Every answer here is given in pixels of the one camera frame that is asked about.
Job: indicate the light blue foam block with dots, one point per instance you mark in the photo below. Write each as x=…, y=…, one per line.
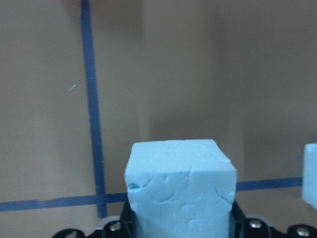
x=309, y=178
x=180, y=189

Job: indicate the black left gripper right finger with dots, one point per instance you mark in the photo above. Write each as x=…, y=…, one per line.
x=236, y=221

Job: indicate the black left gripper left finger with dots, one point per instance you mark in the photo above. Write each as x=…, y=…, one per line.
x=129, y=218

